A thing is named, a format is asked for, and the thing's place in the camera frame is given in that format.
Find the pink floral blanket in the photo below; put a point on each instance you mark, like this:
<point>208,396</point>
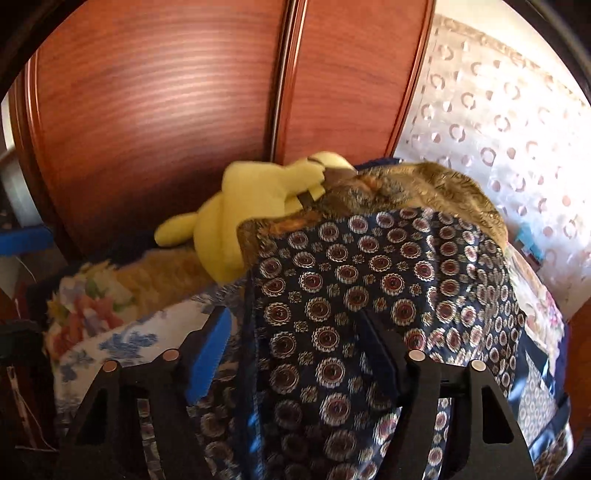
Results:
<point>101,297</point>

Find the sheer circle pattern curtain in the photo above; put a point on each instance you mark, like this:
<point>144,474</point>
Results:
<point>487,111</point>

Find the gold brown patterned pillow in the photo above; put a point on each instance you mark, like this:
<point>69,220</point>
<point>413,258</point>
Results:
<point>380,188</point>

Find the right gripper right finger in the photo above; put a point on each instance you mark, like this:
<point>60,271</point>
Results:
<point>454,421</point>

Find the wooden wardrobe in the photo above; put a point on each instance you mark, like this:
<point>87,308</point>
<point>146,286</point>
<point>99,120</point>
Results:
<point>125,113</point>

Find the blue floral white sheet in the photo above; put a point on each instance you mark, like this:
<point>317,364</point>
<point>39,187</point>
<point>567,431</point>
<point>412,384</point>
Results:
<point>142,341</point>

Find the navy patterned silk garment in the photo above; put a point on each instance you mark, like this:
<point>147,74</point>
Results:
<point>304,403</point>

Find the yellow plush toy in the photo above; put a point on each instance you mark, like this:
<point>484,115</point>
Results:
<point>250,190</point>

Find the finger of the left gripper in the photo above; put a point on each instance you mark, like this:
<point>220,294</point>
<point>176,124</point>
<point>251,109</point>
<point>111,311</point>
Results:
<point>25,240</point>

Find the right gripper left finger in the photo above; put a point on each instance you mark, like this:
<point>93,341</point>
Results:
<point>125,407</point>

